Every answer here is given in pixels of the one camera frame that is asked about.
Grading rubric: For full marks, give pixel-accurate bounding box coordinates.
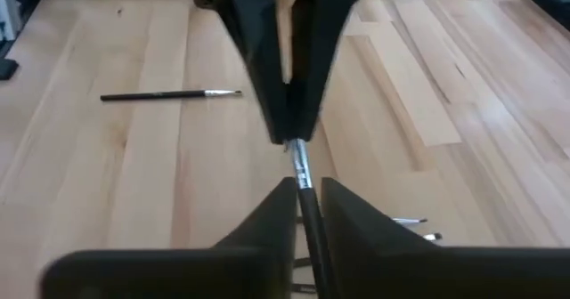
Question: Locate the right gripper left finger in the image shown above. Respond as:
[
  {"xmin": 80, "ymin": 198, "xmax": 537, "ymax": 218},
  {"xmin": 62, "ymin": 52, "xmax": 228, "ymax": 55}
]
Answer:
[{"xmin": 212, "ymin": 176, "xmax": 299, "ymax": 299}]

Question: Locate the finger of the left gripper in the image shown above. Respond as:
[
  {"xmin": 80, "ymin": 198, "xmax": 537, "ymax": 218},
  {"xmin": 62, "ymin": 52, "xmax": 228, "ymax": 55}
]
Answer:
[
  {"xmin": 289, "ymin": 0, "xmax": 371, "ymax": 141},
  {"xmin": 213, "ymin": 0, "xmax": 291, "ymax": 143}
]

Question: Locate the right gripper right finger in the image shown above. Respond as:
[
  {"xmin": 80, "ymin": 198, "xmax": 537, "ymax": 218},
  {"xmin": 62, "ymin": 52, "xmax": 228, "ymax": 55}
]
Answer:
[{"xmin": 321, "ymin": 176, "xmax": 447, "ymax": 299}]

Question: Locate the black liner brush white print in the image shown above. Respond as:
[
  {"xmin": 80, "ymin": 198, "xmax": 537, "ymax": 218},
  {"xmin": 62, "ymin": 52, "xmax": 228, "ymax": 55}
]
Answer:
[{"xmin": 292, "ymin": 216, "xmax": 429, "ymax": 270}]

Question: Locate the thin black brush silver ferrule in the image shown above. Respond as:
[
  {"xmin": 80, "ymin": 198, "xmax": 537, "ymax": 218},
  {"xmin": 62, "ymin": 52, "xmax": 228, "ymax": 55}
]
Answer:
[
  {"xmin": 286, "ymin": 137, "xmax": 338, "ymax": 299},
  {"xmin": 99, "ymin": 89, "xmax": 244, "ymax": 103}
]

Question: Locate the black frame clamp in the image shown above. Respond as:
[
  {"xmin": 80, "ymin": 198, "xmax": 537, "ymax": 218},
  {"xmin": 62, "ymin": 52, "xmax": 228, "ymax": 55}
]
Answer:
[{"xmin": 0, "ymin": 58, "xmax": 20, "ymax": 82}]

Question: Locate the aluminium extrusion post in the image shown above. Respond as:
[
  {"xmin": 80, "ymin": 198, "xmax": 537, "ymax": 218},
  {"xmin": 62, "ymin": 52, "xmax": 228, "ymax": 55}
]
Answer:
[{"xmin": 0, "ymin": 0, "xmax": 21, "ymax": 43}]

